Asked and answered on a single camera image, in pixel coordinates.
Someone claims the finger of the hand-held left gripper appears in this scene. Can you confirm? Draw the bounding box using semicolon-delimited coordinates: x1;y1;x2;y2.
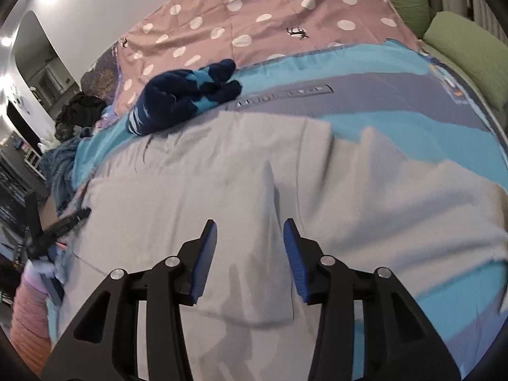
50;207;92;241

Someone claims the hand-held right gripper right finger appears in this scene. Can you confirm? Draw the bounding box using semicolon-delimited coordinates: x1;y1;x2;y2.
283;218;463;381

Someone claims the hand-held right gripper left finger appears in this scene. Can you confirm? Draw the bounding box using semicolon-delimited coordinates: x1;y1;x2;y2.
40;219;218;381

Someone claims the light grey garment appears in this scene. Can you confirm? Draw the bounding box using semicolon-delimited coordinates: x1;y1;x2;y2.
59;113;508;381

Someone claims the dark clothes pile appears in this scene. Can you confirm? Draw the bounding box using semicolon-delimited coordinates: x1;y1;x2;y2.
55;91;108;141

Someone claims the blue denim cloth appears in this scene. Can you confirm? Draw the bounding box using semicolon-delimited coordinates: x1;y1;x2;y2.
45;137;86;213

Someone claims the white shelf unit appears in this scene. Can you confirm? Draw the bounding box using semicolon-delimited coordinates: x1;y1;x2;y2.
22;143;46;181

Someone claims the navy star-printed garment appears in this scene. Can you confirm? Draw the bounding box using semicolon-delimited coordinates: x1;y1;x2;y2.
126;59;244;136

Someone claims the blue and grey blanket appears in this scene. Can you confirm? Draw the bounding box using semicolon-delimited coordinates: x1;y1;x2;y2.
73;39;508;381

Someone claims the pink polka dot sheet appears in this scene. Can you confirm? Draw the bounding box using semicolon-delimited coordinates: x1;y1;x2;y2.
115;0;421;116

